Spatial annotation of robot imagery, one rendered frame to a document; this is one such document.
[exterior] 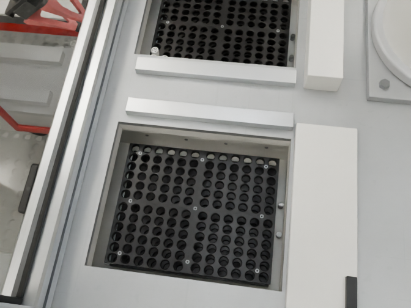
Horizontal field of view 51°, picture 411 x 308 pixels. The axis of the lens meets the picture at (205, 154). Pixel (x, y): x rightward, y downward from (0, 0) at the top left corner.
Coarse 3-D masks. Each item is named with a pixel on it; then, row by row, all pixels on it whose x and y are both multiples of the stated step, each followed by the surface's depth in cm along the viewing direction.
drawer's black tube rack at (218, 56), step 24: (168, 0) 78; (192, 0) 74; (216, 0) 74; (240, 0) 74; (288, 0) 74; (168, 24) 72; (192, 24) 72; (216, 24) 72; (240, 24) 75; (264, 24) 72; (288, 24) 71; (168, 48) 74; (192, 48) 70; (216, 48) 70; (240, 48) 70; (264, 48) 70
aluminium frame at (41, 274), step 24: (120, 0) 65; (96, 24) 61; (120, 24) 66; (96, 48) 60; (96, 72) 58; (96, 96) 59; (72, 120) 56; (96, 120) 60; (72, 144) 54; (72, 168) 53; (48, 192) 51; (72, 192) 54; (48, 216) 51; (72, 216) 55; (48, 240) 50; (48, 264) 49; (24, 288) 48; (48, 288) 50
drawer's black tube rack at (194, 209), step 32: (160, 160) 67; (192, 160) 63; (224, 160) 66; (256, 160) 63; (128, 192) 65; (160, 192) 61; (192, 192) 64; (224, 192) 61; (256, 192) 64; (128, 224) 59; (160, 224) 63; (192, 224) 59; (224, 224) 59; (256, 224) 62; (128, 256) 58; (160, 256) 58; (192, 256) 57; (224, 256) 57; (256, 256) 57
